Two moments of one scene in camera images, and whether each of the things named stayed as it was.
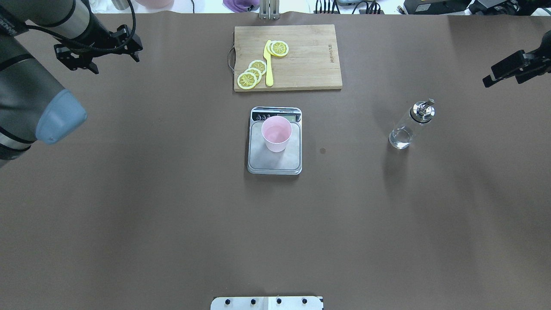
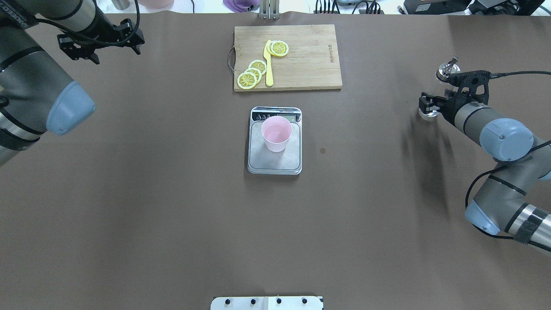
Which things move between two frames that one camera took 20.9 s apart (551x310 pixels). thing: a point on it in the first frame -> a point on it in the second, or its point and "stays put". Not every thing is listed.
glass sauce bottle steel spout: (421, 113) -> (441, 82)
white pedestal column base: (267, 303) stays put
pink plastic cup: (276, 131) stays put
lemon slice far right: (246, 80) stays put
